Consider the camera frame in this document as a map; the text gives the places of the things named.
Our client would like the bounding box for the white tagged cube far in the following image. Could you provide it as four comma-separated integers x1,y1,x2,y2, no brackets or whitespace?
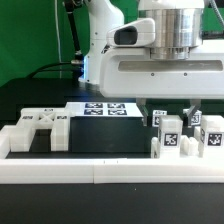
191,110,202,126

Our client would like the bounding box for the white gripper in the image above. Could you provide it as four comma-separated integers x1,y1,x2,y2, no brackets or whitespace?
99,18,224,127

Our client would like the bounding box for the white tagged cube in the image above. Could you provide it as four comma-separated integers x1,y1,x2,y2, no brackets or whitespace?
191,110,202,126
152,110,167,127

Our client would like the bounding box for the black cable on table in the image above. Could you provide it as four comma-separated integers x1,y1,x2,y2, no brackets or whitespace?
26,61,84,80

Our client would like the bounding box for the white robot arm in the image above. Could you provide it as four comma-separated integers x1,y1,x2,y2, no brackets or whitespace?
70,0,224,116

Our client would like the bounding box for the white chair back part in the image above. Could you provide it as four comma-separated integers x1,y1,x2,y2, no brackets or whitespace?
8,107,73,153

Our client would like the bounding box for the white tagged cube near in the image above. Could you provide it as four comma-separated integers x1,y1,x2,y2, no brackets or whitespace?
152,110,167,127

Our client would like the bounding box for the white chair seat part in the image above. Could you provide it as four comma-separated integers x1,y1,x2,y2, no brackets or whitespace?
151,135,199,159

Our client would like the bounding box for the white marker sheet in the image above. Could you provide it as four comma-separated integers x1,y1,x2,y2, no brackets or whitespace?
66,102,143,118

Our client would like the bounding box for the white hanging cable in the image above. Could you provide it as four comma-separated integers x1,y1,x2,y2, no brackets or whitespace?
54,0,63,79

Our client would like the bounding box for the white U-shaped fence frame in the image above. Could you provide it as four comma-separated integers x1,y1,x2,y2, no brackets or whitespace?
0,126,224,184

